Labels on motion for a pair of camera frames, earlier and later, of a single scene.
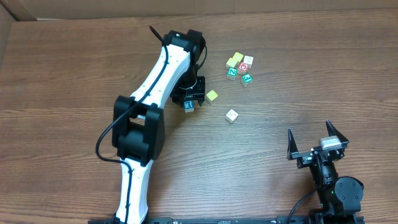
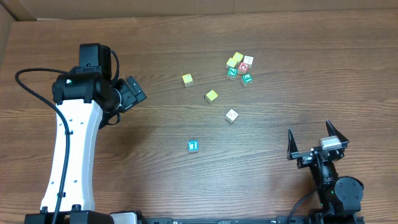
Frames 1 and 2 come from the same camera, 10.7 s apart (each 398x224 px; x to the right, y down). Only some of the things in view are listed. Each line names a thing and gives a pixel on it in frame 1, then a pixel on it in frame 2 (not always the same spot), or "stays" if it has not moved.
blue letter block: x=189 y=106 -> x=193 y=145
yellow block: x=211 y=96 stays
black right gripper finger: x=333 y=132 stays
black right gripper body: x=315 y=154 stays
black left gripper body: x=193 y=94 -> x=135 y=90
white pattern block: x=232 y=116 stays
